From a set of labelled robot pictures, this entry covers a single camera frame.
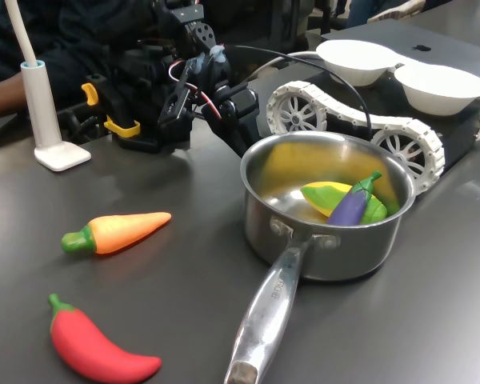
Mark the orange toy carrot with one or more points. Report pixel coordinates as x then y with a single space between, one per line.
120 232

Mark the white bowl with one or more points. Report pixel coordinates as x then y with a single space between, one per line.
440 90
356 60

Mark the grey laptop with logo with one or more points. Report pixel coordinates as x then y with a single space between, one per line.
444 40

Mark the white-tracked small vehicle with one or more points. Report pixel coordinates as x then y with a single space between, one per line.
404 132

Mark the person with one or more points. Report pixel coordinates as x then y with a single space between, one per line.
64 64
396 10

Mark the black office chair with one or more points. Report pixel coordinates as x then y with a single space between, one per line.
264 24

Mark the red toy chilli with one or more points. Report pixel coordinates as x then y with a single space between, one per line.
88 344

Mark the yellow green toy corn cob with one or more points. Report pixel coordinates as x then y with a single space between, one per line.
320 196

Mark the black and yellow clip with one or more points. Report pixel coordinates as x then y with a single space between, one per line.
112 96

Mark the purple toy aubergine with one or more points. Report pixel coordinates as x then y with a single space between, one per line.
348 208

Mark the white post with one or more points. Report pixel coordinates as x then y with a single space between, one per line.
40 100

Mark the pale grey putty lump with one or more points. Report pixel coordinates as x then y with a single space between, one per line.
218 54

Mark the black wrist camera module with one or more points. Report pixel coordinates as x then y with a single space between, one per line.
175 100

